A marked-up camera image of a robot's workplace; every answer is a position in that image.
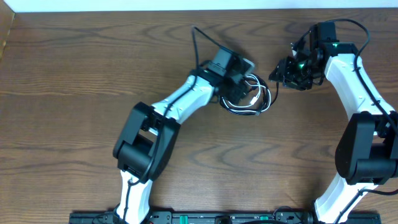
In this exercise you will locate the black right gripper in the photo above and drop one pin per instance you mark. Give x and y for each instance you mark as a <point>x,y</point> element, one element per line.
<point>284,71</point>

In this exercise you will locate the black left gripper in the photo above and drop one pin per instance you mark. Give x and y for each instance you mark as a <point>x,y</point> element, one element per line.
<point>237,91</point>

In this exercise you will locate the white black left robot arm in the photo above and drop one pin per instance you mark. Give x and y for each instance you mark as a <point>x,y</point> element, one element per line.
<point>146,142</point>

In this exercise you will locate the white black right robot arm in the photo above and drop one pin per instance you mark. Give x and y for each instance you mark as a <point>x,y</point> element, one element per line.
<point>366,155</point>

